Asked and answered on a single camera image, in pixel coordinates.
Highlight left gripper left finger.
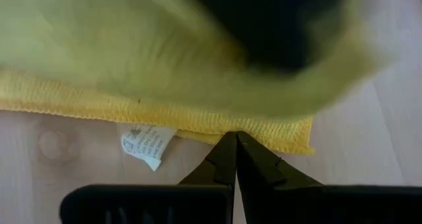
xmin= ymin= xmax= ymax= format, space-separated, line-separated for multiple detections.
xmin=179 ymin=131 xmax=238 ymax=224

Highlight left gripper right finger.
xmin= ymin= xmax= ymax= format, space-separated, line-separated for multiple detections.
xmin=236 ymin=131 xmax=323 ymax=224

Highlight yellow microfiber towel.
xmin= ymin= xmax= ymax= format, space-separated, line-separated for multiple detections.
xmin=0 ymin=0 xmax=394 ymax=173

